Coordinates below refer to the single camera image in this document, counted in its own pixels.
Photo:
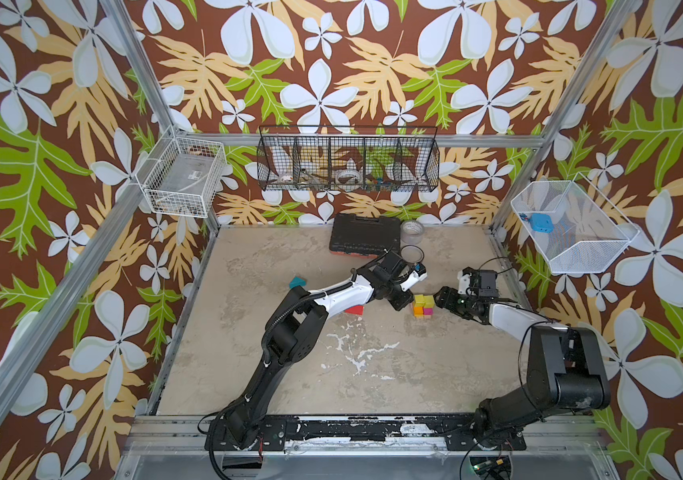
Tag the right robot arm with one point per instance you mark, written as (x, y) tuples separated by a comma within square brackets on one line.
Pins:
[(564, 370)]

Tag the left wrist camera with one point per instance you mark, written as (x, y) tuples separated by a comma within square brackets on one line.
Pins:
[(418, 274)]

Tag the clear glass jar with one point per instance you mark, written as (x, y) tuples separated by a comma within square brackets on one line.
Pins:
[(412, 232)]

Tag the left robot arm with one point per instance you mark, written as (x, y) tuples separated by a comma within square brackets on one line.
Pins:
[(293, 331)]

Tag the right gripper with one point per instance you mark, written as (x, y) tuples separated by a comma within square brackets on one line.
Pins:
[(458, 301)]

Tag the red rectangular block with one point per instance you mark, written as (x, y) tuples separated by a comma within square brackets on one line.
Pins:
[(356, 310)]

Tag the white wire basket left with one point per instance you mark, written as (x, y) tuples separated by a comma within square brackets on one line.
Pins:
[(181, 175)]

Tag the blue object in basket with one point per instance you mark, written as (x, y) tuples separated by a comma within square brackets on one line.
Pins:
[(541, 223)]

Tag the white tape roll in basket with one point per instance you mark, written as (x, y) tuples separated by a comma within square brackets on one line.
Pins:
[(348, 177)]

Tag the small yellow cube block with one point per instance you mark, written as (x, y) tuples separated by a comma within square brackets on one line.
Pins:
[(429, 299)]

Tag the teal triangular block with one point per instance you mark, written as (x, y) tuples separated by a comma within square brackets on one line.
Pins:
[(297, 282)]

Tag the brown tape roll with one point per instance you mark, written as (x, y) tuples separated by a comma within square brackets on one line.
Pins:
[(412, 254)]

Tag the white mesh corner basket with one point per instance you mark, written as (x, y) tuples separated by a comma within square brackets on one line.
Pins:
[(590, 233)]

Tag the black wire basket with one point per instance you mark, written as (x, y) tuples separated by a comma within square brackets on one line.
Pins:
[(390, 158)]

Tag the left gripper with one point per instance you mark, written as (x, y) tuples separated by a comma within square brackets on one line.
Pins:
[(400, 305)]

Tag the black tool case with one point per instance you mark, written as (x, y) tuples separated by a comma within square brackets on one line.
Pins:
[(364, 236)]

